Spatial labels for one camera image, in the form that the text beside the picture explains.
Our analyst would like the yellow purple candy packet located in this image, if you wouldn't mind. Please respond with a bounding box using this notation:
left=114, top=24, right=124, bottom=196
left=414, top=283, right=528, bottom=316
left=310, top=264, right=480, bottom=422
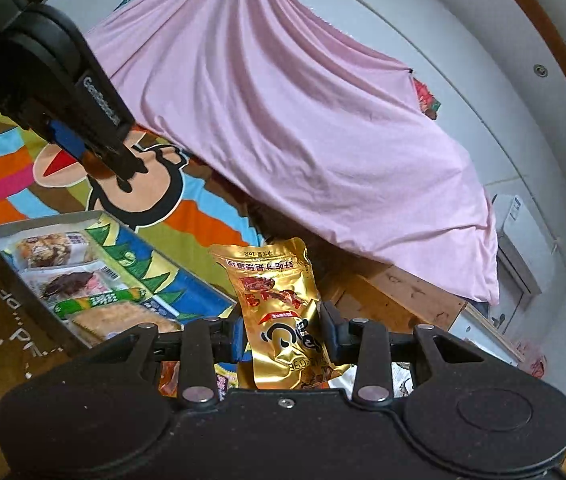
left=214, top=363, right=240, bottom=401

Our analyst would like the white air conditioner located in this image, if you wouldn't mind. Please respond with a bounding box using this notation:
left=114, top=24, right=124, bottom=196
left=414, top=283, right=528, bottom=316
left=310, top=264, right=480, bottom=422
left=492, top=194, right=555, bottom=296

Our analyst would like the dark jerky clear packet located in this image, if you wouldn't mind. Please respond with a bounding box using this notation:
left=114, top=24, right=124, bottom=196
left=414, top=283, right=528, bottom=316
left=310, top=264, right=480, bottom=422
left=19, top=261, right=126, bottom=306

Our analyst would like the colourful monkey cartoon blanket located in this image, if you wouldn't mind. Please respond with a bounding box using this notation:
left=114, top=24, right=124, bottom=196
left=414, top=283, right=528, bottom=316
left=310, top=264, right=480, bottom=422
left=0, top=114, right=263, bottom=294

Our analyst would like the blue white milk carton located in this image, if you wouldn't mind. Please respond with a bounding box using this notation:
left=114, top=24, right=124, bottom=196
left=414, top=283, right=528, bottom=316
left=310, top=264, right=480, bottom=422
left=140, top=297, right=180, bottom=322

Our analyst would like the clear cracker packet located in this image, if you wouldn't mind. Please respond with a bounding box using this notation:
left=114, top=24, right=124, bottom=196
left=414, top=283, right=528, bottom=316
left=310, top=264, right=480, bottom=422
left=68, top=301, right=181, bottom=347

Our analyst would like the gold foil snack packet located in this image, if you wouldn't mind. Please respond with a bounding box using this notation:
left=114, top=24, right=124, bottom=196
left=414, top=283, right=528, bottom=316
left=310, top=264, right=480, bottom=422
left=210, top=237, right=350, bottom=389

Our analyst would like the grey tray with cartoon print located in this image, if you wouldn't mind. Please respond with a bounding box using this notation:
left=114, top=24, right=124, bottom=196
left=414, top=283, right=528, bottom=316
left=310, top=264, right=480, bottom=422
left=0, top=211, right=236, bottom=353

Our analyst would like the pink bed sheet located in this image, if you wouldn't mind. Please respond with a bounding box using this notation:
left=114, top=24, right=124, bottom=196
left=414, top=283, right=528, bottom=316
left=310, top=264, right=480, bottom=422
left=86, top=0, right=499, bottom=304

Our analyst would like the wooden bed frame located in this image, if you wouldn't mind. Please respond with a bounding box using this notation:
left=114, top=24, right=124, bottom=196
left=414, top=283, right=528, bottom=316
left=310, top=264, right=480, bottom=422
left=319, top=262, right=537, bottom=376

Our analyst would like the green sausage stick packet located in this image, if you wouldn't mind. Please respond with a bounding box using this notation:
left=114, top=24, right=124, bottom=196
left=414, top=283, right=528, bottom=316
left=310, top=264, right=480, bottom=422
left=52, top=287, right=146, bottom=320

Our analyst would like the orange snack packet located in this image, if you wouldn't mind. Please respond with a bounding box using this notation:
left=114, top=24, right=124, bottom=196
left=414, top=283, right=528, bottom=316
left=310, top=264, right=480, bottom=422
left=158, top=361, right=180, bottom=398

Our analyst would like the white nut mix snack packet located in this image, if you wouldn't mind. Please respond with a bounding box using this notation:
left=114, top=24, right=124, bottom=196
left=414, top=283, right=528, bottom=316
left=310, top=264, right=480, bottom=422
left=13, top=232, right=94, bottom=270

